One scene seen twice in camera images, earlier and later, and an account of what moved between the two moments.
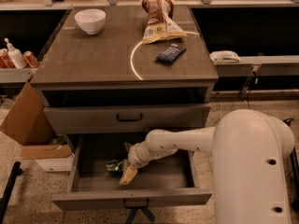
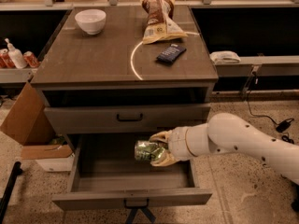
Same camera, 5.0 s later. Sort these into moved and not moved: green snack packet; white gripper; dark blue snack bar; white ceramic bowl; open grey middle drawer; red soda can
Moved: white gripper; green snack packet
Not moved: red soda can; open grey middle drawer; dark blue snack bar; white ceramic bowl
